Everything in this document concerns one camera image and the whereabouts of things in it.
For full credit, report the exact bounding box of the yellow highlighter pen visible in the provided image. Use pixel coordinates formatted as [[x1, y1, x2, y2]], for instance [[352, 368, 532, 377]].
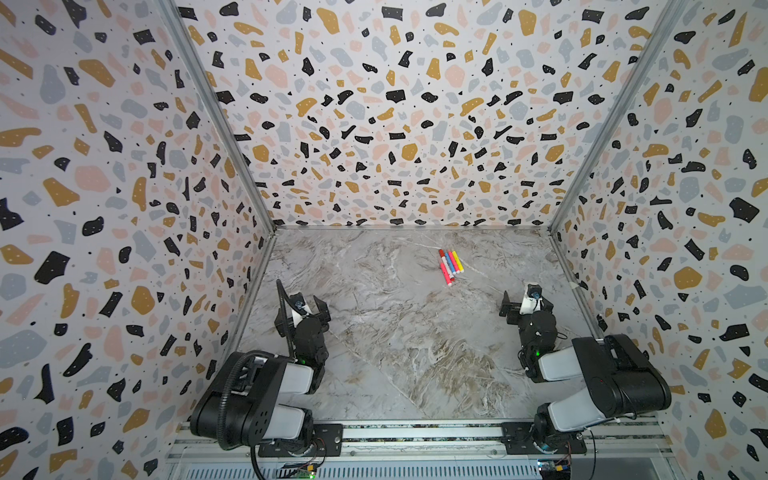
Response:
[[451, 251, 464, 272]]

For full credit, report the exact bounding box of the red pink marker pen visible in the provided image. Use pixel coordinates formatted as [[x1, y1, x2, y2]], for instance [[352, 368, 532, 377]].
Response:
[[440, 257, 453, 285]]

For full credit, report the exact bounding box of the blue pen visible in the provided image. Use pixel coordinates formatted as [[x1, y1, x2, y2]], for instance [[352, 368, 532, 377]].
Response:
[[444, 252, 456, 277]]

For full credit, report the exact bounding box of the thin white red pen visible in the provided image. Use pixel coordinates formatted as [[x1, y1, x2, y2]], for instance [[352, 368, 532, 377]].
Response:
[[439, 249, 454, 280]]

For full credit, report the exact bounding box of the pink highlighter pen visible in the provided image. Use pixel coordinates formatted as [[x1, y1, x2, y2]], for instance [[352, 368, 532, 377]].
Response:
[[447, 251, 460, 275]]

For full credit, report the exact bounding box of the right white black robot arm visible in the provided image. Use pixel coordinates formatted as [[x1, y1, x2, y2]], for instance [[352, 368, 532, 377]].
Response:
[[499, 283, 672, 454]]

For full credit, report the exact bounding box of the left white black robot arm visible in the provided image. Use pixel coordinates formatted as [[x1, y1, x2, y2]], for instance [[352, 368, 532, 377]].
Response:
[[189, 294, 331, 455]]

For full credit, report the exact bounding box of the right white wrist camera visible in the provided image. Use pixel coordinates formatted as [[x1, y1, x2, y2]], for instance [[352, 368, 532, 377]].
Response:
[[520, 293, 542, 315]]

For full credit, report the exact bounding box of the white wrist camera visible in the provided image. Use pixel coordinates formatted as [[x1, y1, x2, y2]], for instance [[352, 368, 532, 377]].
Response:
[[288, 293, 313, 324], [520, 293, 542, 315]]

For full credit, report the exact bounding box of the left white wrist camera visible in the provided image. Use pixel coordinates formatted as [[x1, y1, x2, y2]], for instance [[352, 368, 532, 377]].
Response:
[[288, 293, 313, 324]]

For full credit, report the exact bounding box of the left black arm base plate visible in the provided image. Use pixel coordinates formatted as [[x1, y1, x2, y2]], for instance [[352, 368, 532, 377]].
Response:
[[258, 423, 344, 459]]

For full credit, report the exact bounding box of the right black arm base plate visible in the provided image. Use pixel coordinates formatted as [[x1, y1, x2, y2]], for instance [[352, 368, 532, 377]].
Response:
[[501, 422, 587, 455]]

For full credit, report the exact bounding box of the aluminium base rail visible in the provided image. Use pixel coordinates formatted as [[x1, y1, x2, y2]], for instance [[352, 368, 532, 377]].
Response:
[[164, 419, 679, 480]]

